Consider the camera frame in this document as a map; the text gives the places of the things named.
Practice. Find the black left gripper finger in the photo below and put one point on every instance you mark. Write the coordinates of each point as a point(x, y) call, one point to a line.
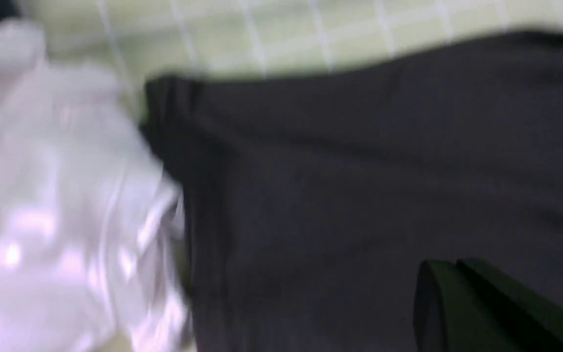
point(471, 306)

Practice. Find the dark gray long-sleeved shirt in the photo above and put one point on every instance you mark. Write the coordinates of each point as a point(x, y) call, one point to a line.
point(310, 203)

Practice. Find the white crumpled shirt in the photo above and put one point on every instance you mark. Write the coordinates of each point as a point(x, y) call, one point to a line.
point(87, 213)

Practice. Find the light green checkered mat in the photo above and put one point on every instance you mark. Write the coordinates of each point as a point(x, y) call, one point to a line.
point(219, 39)

